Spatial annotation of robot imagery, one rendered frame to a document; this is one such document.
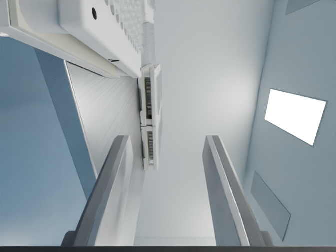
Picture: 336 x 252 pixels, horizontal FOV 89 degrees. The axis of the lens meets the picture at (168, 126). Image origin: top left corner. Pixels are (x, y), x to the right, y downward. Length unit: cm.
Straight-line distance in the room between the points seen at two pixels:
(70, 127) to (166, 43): 342
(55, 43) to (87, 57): 6
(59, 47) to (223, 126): 392
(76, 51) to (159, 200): 482
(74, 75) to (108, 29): 11
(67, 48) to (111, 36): 5
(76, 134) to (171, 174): 419
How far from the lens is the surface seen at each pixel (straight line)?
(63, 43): 21
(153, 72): 73
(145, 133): 81
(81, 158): 33
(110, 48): 19
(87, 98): 30
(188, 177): 452
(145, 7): 52
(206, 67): 371
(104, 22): 18
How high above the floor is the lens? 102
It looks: level
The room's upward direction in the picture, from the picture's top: 90 degrees clockwise
